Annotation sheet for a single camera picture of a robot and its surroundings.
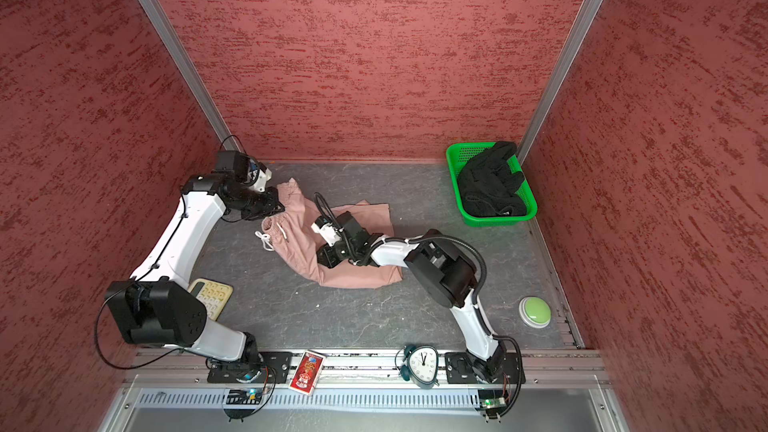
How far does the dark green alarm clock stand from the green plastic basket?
16.6 inches

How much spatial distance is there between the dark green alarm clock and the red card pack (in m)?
0.20

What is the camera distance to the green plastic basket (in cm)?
98

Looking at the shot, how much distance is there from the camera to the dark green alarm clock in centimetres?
71

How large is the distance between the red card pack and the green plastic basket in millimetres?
601

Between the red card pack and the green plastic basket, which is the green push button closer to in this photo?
the green plastic basket

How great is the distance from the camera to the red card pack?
2.33ft

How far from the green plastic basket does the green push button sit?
26 cm
